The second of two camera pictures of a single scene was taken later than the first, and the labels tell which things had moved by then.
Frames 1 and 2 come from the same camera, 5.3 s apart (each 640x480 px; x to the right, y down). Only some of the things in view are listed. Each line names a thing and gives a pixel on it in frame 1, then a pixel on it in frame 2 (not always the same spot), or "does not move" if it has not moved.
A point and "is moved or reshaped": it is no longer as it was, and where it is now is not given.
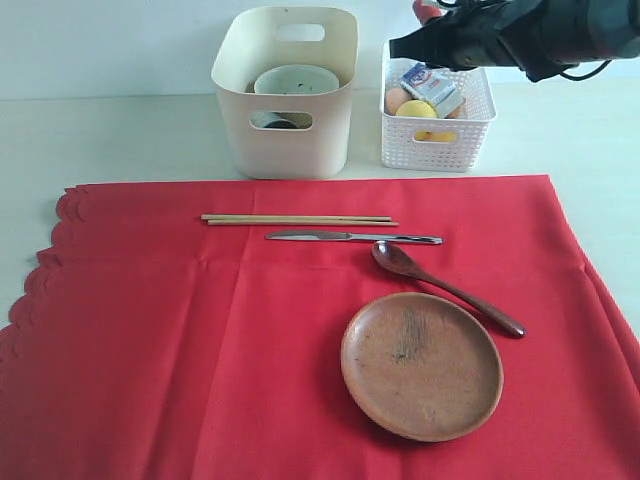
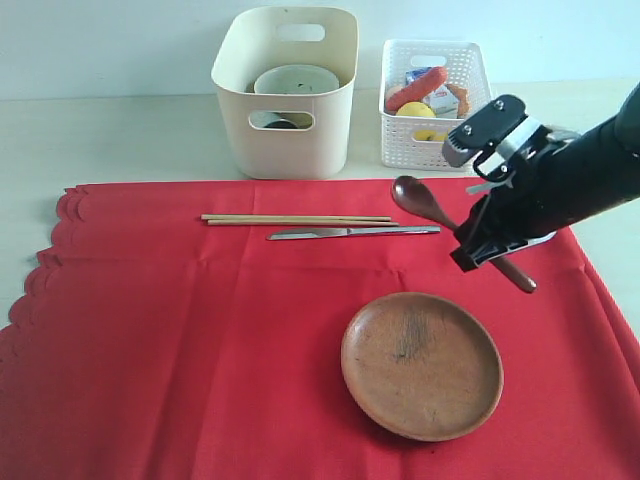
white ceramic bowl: (296, 79) does not move
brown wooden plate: (423, 366) does not move
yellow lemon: (416, 108) does not move
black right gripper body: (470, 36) → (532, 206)
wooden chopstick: (307, 222) does not move
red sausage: (423, 12) → (417, 89)
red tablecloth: (195, 331) does not move
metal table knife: (338, 235) is moved or reshaped
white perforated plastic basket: (443, 144) does not move
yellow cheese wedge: (436, 136) does not move
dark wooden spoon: (397, 260) → (415, 197)
